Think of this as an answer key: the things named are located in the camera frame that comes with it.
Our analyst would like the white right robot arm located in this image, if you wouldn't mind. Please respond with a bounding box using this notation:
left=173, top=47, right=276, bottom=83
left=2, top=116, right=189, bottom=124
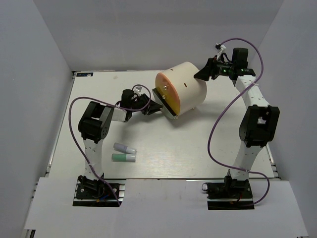
left=194, top=48, right=280, bottom=198

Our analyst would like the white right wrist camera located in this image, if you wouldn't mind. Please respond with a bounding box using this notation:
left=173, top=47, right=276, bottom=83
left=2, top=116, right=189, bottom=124
left=214, top=44, right=226, bottom=58

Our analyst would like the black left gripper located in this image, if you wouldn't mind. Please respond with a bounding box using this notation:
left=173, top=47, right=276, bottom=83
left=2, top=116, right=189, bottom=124
left=129, top=93, right=161, bottom=116

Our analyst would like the cream round drawer organizer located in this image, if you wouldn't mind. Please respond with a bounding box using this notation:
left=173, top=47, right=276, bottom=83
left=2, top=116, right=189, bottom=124
left=162, top=62, right=207, bottom=117

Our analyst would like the green white cosmetic tube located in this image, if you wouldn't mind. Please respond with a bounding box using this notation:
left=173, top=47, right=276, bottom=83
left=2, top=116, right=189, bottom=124
left=111, top=154, right=136, bottom=162

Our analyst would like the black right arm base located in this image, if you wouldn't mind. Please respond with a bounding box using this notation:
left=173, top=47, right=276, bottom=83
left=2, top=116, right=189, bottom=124
left=202, top=176, right=255, bottom=211

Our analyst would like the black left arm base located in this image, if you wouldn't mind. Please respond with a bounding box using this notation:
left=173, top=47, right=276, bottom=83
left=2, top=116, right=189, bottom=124
left=72, top=179, right=126, bottom=208

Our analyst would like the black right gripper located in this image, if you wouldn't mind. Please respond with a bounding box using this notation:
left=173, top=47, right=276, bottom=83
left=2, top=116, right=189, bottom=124
left=194, top=56, right=234, bottom=82

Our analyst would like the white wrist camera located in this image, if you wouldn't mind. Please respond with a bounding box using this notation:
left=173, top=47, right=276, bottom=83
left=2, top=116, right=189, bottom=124
left=134, top=86, right=142, bottom=94
left=214, top=44, right=226, bottom=58

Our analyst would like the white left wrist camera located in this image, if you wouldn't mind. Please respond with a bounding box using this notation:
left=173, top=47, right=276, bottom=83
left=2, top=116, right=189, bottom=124
left=134, top=86, right=142, bottom=94

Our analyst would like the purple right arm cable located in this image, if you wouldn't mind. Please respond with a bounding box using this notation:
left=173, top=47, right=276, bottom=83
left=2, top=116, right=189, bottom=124
left=207, top=37, right=270, bottom=205

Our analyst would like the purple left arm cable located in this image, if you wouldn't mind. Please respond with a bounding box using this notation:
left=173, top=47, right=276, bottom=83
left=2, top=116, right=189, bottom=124
left=68, top=84, right=152, bottom=206

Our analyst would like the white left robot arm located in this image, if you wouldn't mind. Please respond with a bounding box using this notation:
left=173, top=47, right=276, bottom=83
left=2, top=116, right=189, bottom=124
left=78, top=89, right=162, bottom=198

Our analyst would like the lilac white cosmetic tube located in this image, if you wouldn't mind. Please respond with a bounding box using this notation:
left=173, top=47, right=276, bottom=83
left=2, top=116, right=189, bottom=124
left=113, top=143, right=137, bottom=154

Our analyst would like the yellow organizer drawer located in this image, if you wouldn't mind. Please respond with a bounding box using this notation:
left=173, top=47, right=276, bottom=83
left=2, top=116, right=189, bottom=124
left=165, top=94, right=180, bottom=115

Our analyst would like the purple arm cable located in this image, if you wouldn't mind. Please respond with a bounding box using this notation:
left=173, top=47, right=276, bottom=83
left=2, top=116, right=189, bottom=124
left=68, top=84, right=152, bottom=206
left=207, top=37, right=270, bottom=205

